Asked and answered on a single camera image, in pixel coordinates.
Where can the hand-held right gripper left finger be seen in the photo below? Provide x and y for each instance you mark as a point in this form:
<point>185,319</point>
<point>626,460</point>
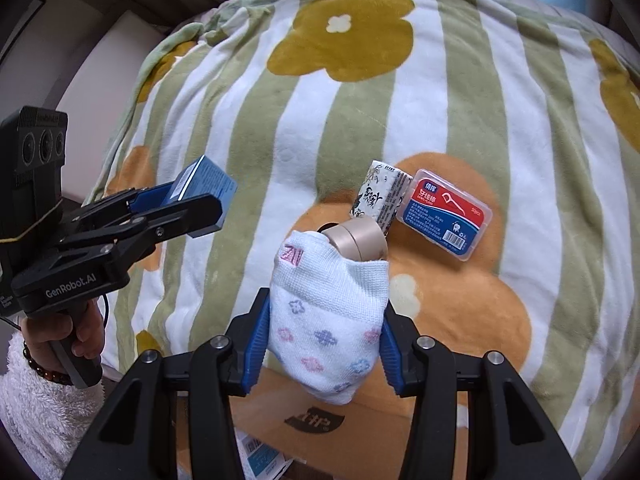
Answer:
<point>254,342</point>

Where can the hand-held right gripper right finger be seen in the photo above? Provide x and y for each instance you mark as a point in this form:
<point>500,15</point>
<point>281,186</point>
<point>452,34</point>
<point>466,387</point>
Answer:
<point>392,357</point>

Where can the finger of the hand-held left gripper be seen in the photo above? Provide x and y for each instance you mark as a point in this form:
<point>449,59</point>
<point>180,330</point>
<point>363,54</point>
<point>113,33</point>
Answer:
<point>200,215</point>
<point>150,198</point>

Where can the small blue box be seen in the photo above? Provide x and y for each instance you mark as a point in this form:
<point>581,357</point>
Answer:
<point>200,182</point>

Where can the white flower-print sock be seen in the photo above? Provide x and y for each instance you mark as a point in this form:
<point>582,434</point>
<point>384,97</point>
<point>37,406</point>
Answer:
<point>325,320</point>

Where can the brown cardboard box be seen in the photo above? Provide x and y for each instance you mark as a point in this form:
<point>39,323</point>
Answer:
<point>320,430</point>

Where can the person's left forearm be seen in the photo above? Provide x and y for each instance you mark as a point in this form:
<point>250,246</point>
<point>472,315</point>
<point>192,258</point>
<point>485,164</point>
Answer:
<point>42,420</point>

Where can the person's left hand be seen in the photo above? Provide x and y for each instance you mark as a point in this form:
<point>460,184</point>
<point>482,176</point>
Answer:
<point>47,332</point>

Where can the white and blue box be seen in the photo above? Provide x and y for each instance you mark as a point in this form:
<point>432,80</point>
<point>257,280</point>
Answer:
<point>262,460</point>

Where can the gold round jar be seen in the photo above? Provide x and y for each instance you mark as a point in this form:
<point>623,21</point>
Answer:
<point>357,242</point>

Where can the clear floss pick box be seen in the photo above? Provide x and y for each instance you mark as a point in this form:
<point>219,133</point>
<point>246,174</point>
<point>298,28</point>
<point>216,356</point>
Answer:
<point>442,210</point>

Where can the ink-print tissue pack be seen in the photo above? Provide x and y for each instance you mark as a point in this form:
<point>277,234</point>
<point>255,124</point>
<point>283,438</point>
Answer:
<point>382,195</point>

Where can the striped flower-print blanket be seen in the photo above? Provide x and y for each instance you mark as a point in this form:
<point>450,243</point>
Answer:
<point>450,85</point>

